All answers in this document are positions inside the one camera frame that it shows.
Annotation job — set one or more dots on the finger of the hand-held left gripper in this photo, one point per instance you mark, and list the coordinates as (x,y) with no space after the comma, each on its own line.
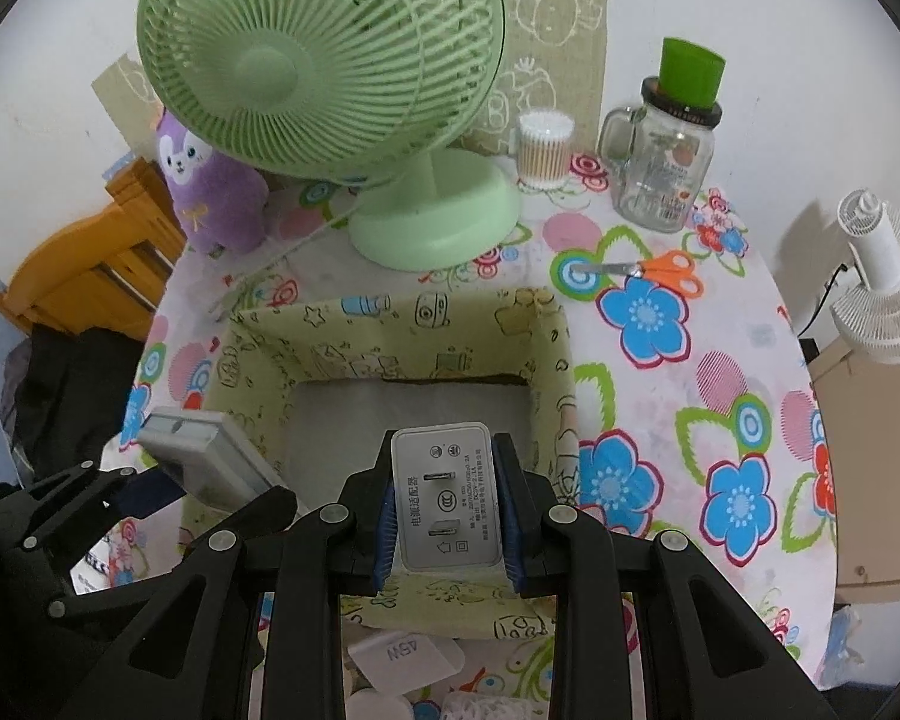
(82,486)
(274,504)

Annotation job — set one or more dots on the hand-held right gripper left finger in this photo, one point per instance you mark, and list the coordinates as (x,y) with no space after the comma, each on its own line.
(381,532)

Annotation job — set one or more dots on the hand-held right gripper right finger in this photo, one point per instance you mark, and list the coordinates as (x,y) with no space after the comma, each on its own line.
(511,532)

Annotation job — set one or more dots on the white power adapter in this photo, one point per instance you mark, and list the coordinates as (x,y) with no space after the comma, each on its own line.
(446,495)

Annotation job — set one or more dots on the grey device with display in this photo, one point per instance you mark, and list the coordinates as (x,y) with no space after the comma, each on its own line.
(210,457)

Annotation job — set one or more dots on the white charger block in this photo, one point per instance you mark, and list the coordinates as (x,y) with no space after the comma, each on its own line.
(405,660)

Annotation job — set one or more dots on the green printed fabric storage box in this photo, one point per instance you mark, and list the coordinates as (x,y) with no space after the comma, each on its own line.
(330,345)

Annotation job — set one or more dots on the white printed plastic bag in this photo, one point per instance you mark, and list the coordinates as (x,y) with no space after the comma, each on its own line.
(101,566)

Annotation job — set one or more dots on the black bag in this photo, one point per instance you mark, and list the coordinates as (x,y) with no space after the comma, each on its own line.
(67,390)

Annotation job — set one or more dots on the floral tablecloth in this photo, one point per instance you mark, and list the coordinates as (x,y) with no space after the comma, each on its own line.
(645,405)

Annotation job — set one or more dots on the wooden chair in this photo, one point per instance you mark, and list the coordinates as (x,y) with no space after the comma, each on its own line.
(82,262)

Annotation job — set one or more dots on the purple plush toy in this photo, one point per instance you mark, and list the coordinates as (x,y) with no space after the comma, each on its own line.
(217,195)

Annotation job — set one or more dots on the blue white plastic bag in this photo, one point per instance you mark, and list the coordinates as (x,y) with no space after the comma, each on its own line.
(844,645)

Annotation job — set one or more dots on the beige cabinet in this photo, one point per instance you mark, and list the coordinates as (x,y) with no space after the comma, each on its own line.
(870,465)

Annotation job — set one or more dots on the cotton swab container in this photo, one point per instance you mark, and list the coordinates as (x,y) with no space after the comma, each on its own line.
(544,157)

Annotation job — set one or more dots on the glass mug jar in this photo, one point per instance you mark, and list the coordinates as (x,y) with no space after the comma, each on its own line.
(660,172)

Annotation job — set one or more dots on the green desk fan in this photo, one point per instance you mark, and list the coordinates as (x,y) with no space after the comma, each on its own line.
(270,67)

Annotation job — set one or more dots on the white clip fan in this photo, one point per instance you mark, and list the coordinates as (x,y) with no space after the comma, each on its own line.
(877,247)

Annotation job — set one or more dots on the green plastic cup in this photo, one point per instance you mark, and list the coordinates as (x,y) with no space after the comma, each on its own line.
(690,75)

